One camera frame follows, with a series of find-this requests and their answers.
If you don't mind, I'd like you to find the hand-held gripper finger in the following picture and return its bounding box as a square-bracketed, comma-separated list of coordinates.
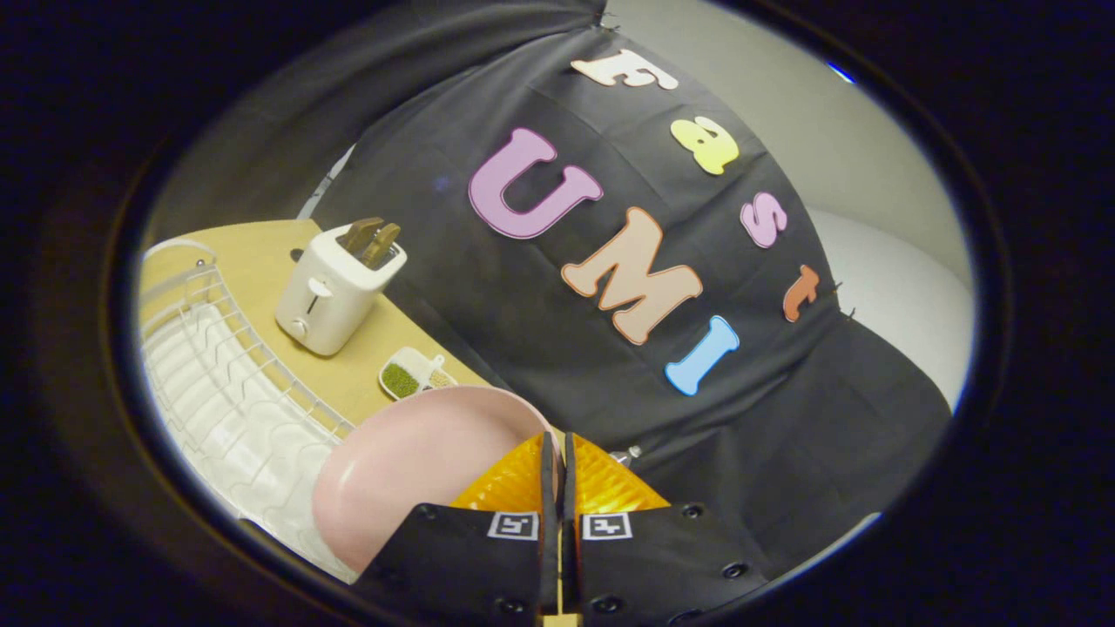
[562, 431, 773, 624]
[353, 431, 560, 624]

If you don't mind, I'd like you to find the pink plate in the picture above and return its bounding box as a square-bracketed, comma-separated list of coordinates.
[312, 386, 564, 576]

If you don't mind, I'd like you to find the white wire dish rack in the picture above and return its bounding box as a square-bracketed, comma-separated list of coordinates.
[139, 239, 358, 584]

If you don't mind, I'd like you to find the white divided dish with beans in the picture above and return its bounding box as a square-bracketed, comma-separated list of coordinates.
[378, 347, 458, 401]

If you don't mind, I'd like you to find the black backdrop cloth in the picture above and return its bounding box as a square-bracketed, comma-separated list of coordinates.
[144, 0, 955, 583]

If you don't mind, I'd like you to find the white toaster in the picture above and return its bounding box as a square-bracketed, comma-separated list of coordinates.
[275, 222, 408, 358]

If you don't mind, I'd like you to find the brown toast slice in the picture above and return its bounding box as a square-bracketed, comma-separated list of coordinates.
[340, 217, 384, 255]
[362, 223, 402, 269]

